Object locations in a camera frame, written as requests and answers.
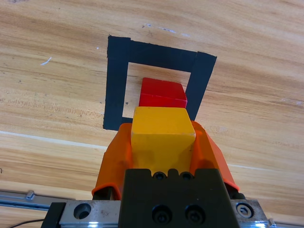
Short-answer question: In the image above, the thin black cable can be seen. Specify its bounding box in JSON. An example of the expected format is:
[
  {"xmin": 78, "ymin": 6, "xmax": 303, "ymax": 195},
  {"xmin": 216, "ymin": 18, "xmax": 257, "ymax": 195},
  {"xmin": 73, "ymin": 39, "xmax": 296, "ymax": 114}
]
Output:
[{"xmin": 13, "ymin": 218, "xmax": 46, "ymax": 226}]

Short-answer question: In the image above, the black tape square outline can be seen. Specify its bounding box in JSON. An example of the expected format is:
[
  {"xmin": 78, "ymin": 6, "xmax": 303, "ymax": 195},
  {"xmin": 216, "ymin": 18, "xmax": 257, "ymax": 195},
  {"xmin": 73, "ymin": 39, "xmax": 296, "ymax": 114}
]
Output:
[{"xmin": 103, "ymin": 35, "xmax": 218, "ymax": 131}]

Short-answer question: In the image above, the yellow cube block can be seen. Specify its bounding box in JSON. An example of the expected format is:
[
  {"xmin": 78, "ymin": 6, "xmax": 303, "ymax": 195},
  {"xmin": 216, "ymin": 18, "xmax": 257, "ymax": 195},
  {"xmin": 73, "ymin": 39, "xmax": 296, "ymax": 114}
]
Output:
[{"xmin": 130, "ymin": 106, "xmax": 197, "ymax": 176}]

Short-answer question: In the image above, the aluminium profile rail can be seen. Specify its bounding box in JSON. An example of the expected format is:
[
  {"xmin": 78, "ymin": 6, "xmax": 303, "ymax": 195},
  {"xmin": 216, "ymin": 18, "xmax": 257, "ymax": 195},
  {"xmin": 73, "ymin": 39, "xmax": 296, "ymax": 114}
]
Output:
[{"xmin": 0, "ymin": 189, "xmax": 52, "ymax": 212}]

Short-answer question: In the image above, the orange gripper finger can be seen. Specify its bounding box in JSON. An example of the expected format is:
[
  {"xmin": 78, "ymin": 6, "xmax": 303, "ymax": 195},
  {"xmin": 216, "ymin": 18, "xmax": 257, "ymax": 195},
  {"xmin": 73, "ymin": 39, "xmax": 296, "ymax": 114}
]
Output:
[
  {"xmin": 91, "ymin": 123, "xmax": 133, "ymax": 200},
  {"xmin": 190, "ymin": 120, "xmax": 239, "ymax": 193}
]

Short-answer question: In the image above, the red cube block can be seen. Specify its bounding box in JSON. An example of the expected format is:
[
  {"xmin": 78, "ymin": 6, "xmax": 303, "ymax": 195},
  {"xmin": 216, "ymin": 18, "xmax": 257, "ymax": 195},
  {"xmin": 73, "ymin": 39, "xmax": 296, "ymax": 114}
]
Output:
[{"xmin": 138, "ymin": 77, "xmax": 188, "ymax": 109}]

